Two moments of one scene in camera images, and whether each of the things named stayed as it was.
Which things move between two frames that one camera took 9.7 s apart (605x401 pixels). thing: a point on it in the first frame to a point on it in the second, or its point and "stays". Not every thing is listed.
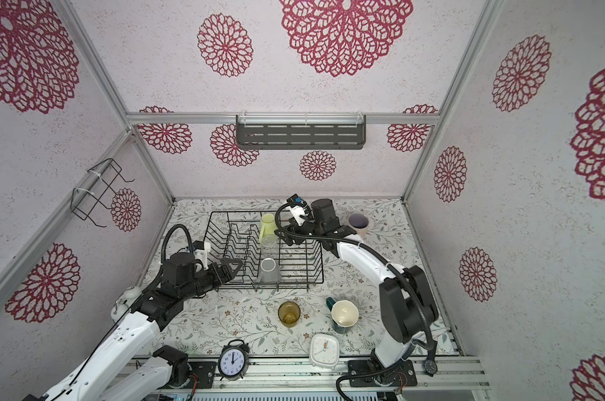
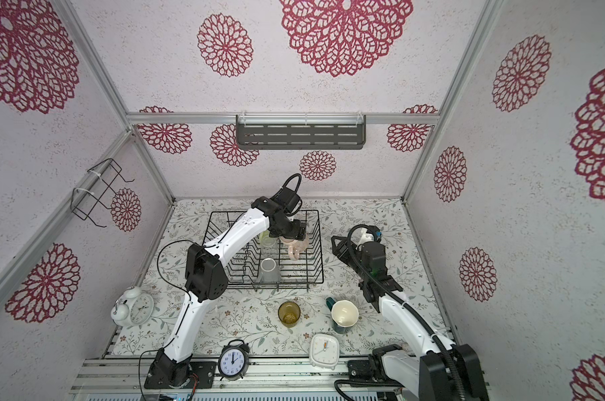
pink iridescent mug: x=359 y=221 to x=295 y=247
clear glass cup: x=269 y=242 stays
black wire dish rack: x=253 y=238 stays
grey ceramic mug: x=269 y=272 stays
